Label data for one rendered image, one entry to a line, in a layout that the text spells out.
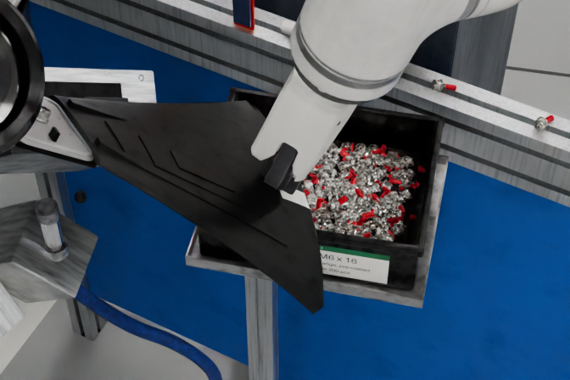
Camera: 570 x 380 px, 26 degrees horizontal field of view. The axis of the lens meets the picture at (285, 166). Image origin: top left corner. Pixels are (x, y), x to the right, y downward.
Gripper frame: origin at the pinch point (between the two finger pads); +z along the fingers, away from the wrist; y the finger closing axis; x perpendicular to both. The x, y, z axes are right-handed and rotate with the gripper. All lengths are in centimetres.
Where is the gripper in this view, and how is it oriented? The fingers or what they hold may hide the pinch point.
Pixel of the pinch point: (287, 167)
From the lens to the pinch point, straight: 101.3
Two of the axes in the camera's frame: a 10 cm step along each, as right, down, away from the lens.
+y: -4.6, 6.8, -5.7
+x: 8.5, 5.3, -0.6
